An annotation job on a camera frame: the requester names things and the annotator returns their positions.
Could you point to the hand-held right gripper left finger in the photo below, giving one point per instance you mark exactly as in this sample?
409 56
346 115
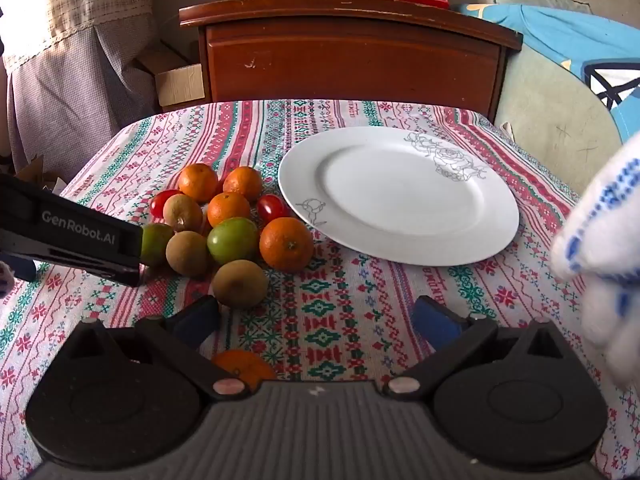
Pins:
197 319

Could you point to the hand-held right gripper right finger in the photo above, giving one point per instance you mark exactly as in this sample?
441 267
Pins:
434 322

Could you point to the large brown kiwi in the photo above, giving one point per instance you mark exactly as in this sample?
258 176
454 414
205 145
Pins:
239 283

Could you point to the green jujube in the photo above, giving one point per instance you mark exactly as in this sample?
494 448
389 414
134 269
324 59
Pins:
232 241
156 244

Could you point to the red cherry tomato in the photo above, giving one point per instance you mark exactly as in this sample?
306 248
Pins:
272 208
161 203

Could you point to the large orange mandarin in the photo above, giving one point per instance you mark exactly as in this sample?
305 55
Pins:
286 244

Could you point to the white plate with rose print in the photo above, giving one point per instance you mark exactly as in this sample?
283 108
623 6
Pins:
395 195

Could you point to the person's right hand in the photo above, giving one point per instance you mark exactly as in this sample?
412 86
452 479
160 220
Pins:
607 240

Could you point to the checked fabric curtain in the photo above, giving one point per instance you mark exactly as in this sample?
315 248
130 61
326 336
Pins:
65 70

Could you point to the cardboard box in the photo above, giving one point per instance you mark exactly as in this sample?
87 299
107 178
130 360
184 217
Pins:
175 82

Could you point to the brown wooden cabinet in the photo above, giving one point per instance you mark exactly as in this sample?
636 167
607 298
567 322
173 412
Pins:
350 55

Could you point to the blue printed blanket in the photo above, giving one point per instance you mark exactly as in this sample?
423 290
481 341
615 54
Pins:
575 35

